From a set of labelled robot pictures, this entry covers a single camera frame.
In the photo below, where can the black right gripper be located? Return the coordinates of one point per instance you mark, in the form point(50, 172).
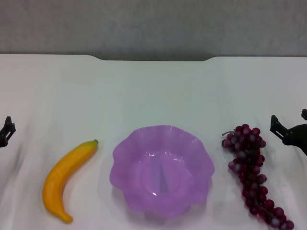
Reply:
point(298, 135)

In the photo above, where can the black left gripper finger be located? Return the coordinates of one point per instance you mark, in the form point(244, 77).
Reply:
point(7, 131)

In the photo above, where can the dark red grape bunch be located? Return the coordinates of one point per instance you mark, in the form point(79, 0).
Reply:
point(249, 158)

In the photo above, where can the yellow banana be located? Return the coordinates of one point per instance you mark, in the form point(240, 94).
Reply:
point(56, 175)

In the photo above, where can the purple wavy plastic bowl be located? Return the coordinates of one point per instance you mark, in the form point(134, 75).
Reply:
point(144, 191)

